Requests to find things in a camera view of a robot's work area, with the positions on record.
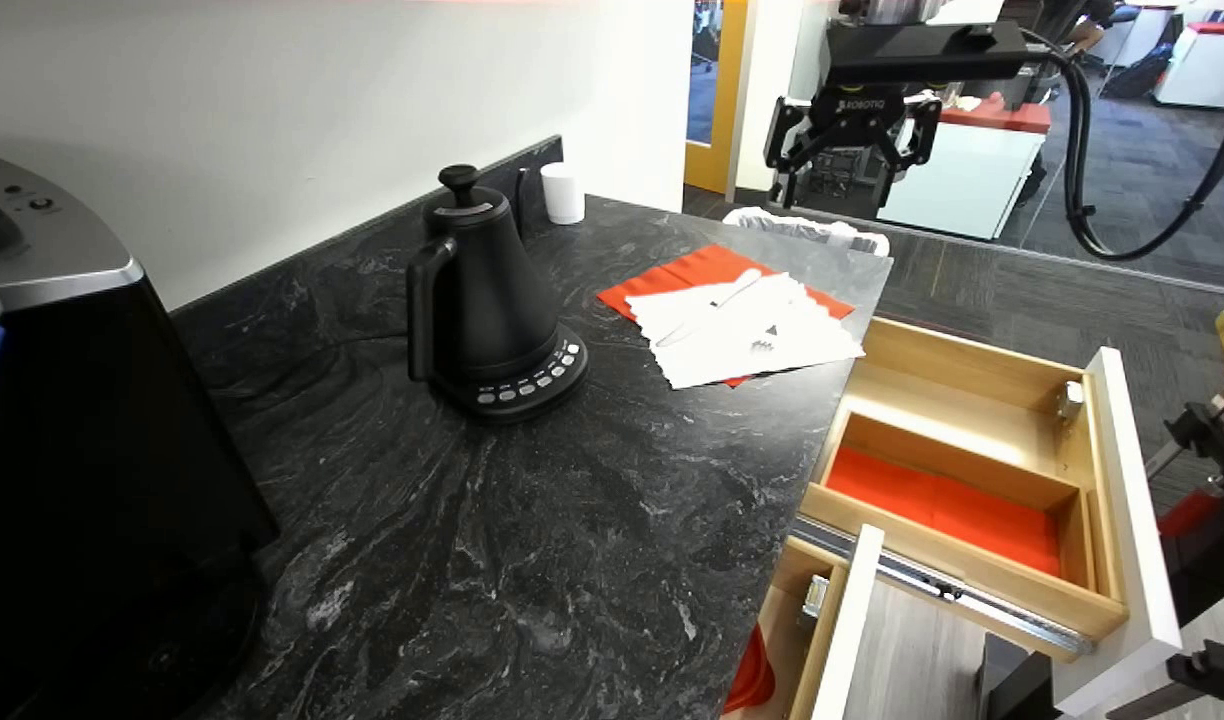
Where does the black stand foot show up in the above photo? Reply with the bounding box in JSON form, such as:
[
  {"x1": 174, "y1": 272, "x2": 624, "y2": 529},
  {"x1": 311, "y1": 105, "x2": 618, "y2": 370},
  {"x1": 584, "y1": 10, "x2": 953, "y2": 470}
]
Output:
[{"x1": 975, "y1": 632, "x2": 1063, "y2": 720}]

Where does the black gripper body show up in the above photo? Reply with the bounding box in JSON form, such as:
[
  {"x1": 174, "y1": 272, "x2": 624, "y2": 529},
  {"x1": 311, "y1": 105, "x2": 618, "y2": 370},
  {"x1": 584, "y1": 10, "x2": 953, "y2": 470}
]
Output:
[{"x1": 801, "y1": 81, "x2": 918, "y2": 154}]

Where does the wooden box red lining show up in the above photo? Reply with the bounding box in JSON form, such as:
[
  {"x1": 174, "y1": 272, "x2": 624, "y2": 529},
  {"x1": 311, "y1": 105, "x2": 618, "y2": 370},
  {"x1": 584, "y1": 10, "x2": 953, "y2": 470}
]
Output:
[{"x1": 801, "y1": 410, "x2": 1099, "y2": 593}]

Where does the silver knife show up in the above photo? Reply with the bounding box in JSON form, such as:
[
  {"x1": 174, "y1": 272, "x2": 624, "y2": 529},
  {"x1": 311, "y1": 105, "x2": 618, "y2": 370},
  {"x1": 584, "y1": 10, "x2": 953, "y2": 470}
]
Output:
[{"x1": 710, "y1": 272, "x2": 771, "y2": 312}]

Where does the red background object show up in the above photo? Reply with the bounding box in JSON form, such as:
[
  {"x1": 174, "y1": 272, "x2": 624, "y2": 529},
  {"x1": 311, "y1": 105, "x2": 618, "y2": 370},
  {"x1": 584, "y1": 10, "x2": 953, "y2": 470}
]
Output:
[{"x1": 938, "y1": 91, "x2": 1056, "y2": 137}]

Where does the trash bin with clear bag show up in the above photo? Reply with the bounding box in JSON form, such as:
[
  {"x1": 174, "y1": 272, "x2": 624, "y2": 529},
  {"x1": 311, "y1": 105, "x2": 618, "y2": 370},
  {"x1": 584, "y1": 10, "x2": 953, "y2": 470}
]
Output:
[{"x1": 723, "y1": 206, "x2": 897, "y2": 261}]

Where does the black coffee machine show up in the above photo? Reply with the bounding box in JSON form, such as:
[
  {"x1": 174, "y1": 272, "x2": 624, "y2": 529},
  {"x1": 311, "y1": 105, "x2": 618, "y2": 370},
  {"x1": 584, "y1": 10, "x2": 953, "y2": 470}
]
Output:
[{"x1": 0, "y1": 147, "x2": 284, "y2": 720}]

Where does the white background furniture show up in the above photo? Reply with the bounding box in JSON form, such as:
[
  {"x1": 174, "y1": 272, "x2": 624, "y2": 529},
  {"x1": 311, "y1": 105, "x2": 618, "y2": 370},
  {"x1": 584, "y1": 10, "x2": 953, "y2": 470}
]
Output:
[{"x1": 1148, "y1": 0, "x2": 1224, "y2": 113}]

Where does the yellow door frame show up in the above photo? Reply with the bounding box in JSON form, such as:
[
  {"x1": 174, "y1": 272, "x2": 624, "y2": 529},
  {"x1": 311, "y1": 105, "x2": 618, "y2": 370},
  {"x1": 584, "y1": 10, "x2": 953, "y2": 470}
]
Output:
[{"x1": 686, "y1": 0, "x2": 755, "y2": 206}]

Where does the white mug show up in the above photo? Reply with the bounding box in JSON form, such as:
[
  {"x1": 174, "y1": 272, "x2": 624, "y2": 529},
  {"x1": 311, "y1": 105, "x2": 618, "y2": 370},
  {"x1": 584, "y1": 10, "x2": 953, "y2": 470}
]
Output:
[{"x1": 539, "y1": 161, "x2": 589, "y2": 234}]

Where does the red item in small drawer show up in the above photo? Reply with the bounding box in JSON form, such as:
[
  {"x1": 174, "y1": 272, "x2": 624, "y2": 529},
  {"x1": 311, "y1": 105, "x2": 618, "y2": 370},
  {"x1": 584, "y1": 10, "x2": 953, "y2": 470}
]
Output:
[{"x1": 721, "y1": 625, "x2": 779, "y2": 720}]

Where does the white paper napkin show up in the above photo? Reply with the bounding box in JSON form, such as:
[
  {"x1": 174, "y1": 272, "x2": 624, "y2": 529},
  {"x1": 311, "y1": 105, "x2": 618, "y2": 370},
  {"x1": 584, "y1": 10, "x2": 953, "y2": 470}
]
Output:
[{"x1": 624, "y1": 269, "x2": 868, "y2": 393}]

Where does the red paper napkin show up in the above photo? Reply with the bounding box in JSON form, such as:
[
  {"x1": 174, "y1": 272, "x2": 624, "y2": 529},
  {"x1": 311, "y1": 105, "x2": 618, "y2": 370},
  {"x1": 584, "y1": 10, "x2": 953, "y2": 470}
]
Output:
[{"x1": 598, "y1": 239, "x2": 860, "y2": 328}]

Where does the large wooden drawer white front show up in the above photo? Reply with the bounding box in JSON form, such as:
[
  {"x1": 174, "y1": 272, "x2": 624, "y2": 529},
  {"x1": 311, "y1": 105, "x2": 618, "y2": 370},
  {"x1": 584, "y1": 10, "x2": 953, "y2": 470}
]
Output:
[{"x1": 793, "y1": 312, "x2": 1187, "y2": 720}]

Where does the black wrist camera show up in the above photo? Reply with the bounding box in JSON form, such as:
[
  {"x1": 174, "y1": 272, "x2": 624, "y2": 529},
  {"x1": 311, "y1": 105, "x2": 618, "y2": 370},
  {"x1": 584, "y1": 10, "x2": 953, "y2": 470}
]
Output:
[{"x1": 823, "y1": 12, "x2": 1059, "y2": 89}]

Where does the black gooseneck kettle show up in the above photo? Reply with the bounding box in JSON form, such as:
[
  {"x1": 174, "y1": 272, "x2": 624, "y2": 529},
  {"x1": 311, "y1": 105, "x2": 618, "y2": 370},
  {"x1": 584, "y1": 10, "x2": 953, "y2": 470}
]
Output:
[{"x1": 403, "y1": 161, "x2": 591, "y2": 424}]

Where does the small wooden drawer white front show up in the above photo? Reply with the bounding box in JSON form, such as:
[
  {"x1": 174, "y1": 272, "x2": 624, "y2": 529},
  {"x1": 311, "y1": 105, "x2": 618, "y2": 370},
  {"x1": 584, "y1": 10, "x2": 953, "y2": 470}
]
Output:
[{"x1": 717, "y1": 519, "x2": 891, "y2": 720}]

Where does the white background table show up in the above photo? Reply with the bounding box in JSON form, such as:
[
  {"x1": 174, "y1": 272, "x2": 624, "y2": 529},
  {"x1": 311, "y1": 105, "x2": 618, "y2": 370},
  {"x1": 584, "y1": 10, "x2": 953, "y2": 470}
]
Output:
[{"x1": 875, "y1": 117, "x2": 1051, "y2": 244}]

